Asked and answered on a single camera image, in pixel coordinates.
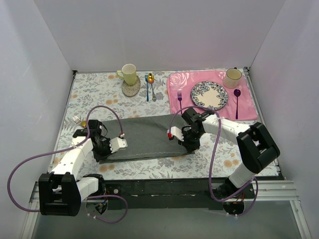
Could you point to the blue floral plate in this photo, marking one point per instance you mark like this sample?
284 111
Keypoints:
209 94

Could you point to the yellow-green mug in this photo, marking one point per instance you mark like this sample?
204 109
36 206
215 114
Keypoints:
128 73

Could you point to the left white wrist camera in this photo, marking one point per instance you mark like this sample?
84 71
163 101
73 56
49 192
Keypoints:
118 143

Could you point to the grey cloth napkin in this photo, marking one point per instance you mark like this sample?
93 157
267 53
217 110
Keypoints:
147 139

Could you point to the gold bowl spoon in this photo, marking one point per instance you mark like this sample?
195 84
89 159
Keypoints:
151 80

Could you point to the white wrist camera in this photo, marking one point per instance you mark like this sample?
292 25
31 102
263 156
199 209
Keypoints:
175 132
118 143

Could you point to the purple fork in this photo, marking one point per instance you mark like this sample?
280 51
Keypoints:
179 98

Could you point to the cream mug dark rim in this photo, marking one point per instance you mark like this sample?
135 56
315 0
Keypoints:
232 78

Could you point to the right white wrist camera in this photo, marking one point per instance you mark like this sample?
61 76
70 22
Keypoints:
175 132

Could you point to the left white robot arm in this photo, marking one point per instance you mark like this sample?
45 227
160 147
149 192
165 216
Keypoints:
60 193

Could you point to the round woven coaster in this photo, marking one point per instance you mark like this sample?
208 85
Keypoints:
131 90

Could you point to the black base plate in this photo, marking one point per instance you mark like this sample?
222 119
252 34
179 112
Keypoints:
161 194

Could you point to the gold spoon purple handle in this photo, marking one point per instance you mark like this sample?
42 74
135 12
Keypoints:
83 124

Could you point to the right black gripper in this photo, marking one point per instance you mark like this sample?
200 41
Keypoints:
188 140

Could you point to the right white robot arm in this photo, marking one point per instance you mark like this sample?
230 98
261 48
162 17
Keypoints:
257 147

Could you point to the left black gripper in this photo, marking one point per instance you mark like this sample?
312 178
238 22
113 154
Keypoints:
102 151

